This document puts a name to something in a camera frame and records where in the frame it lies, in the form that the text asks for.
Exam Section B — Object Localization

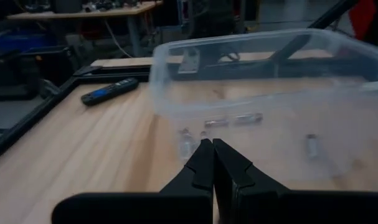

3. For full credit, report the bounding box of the red plastic object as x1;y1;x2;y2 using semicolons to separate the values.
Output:
349;0;378;40

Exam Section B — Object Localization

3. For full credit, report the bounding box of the black aluminium table frame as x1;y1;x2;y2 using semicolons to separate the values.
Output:
0;0;378;164

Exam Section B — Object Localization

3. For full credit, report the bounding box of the blue storage tote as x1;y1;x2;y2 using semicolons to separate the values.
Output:
0;32;49;53

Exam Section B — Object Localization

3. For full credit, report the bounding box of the black mesh computer case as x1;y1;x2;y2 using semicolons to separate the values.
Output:
0;55;40;101

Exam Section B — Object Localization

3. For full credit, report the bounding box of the grey metal post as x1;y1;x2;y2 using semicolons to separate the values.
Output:
39;79;62;98

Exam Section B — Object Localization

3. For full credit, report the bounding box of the white hanging desk cable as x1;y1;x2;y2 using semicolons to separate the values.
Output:
103;18;133;58

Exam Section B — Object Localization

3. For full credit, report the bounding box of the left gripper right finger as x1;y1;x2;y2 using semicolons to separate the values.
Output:
213;139;378;224

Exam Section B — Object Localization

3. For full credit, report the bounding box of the clear plastic bin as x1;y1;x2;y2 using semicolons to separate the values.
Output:
149;28;378;187

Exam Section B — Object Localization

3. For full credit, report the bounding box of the black remote control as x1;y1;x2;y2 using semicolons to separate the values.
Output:
80;77;139;106

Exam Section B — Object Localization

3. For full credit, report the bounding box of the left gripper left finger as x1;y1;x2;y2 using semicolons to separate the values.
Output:
51;139;215;224

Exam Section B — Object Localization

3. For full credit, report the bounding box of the wooden workbench with equipment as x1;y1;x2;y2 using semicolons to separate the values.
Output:
6;1;164;58

